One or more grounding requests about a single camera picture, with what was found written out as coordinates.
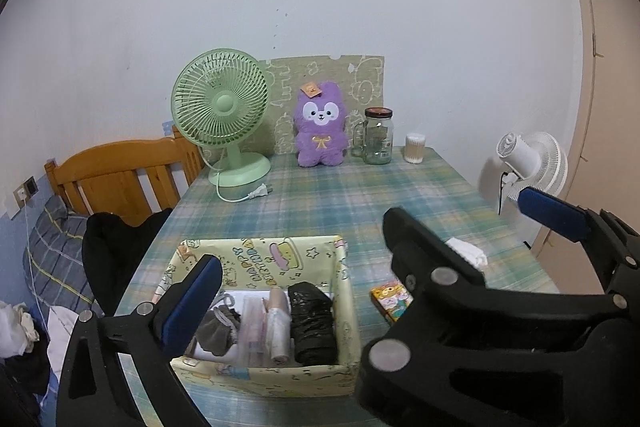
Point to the white tissue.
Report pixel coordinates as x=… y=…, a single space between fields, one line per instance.
x=465 y=252

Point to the dark clothes pile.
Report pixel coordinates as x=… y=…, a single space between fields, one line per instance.
x=20 y=382

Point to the beige door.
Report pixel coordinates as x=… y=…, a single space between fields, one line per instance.
x=615 y=107

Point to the white wall socket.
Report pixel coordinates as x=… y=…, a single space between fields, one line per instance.
x=20 y=197

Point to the wooden bed headboard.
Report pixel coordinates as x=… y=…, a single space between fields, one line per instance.
x=110 y=157

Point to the pink white item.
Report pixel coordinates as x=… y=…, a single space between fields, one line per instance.
x=279 y=322

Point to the black sock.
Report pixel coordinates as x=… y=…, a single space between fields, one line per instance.
x=310 y=322

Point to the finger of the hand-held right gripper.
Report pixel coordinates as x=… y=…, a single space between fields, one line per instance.
x=500 y=357
x=550 y=209

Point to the grey sock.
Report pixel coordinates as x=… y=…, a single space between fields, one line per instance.
x=217 y=329

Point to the clear pink plastic packet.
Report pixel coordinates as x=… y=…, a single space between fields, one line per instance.
x=252 y=332

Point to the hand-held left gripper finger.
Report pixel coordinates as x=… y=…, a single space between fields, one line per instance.
x=192 y=307

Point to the purple plush toy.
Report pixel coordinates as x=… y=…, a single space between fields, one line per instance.
x=320 y=142

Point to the orange cartoon tissue packet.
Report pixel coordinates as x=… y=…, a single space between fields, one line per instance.
x=390 y=299

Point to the black garment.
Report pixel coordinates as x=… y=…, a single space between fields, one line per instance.
x=110 y=247

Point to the white crumpled cloth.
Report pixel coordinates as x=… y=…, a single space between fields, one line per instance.
x=15 y=327

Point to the white standing fan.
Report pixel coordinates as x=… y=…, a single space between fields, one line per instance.
x=520 y=152

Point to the cartoon printed storage box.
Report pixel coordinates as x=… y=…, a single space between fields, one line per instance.
x=260 y=257

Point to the glass jar mug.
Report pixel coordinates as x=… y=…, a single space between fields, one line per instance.
x=377 y=137

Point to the green printed cardboard panel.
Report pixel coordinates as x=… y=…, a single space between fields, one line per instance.
x=365 y=82

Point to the blue plaid bedding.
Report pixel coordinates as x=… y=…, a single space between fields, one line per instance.
x=50 y=257

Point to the green desk fan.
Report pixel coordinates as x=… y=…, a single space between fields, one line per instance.
x=220 y=104

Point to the cotton swab container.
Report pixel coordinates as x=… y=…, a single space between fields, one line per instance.
x=415 y=149

